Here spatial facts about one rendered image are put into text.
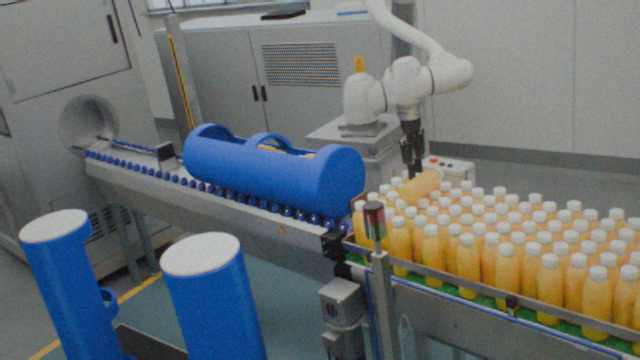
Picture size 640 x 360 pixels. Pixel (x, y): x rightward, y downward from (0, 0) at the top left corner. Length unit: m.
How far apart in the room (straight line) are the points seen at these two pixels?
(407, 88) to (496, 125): 2.99
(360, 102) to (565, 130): 2.42
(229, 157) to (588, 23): 2.89
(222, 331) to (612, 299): 1.22
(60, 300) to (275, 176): 1.06
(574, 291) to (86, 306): 1.93
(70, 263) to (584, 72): 3.60
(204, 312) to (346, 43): 2.28
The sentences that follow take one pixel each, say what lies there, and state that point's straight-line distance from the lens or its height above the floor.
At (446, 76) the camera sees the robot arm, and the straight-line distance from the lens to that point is 2.07.
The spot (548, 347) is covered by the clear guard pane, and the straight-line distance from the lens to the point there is 1.73.
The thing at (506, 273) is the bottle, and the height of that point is 1.03.
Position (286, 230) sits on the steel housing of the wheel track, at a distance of 2.44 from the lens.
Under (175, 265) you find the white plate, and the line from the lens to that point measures 2.06.
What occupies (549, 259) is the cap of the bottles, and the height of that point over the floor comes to 1.10.
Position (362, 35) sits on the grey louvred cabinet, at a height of 1.35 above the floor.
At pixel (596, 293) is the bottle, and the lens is 1.67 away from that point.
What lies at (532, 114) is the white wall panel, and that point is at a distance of 4.86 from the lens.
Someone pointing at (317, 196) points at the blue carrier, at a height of 1.09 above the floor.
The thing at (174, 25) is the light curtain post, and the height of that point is 1.64.
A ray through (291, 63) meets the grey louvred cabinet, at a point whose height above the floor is 1.17.
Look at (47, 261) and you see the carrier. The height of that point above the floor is 0.94.
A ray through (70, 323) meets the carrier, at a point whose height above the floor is 0.63.
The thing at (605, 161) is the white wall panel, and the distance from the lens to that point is 4.84.
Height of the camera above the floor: 2.00
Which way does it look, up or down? 23 degrees down
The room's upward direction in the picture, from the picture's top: 10 degrees counter-clockwise
